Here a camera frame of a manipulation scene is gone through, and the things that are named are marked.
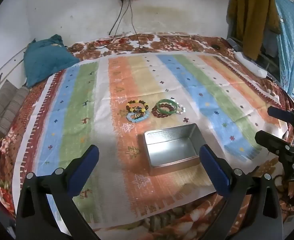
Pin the teal pillow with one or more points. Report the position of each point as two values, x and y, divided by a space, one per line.
47 57

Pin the light blue patterned curtain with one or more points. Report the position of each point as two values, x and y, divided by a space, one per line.
290 35

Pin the white extension strip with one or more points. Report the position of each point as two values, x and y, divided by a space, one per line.
250 64

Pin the rectangular metal tin box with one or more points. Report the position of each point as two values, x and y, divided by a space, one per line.
172 147

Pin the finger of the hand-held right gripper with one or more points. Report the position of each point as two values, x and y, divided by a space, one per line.
269 141
282 114

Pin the mustard yellow garment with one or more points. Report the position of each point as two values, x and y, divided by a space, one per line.
252 15

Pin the striped printed cloth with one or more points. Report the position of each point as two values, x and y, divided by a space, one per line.
107 120

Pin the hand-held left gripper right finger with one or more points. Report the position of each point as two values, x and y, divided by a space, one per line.
212 167

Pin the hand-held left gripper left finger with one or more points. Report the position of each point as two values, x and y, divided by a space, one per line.
87 165

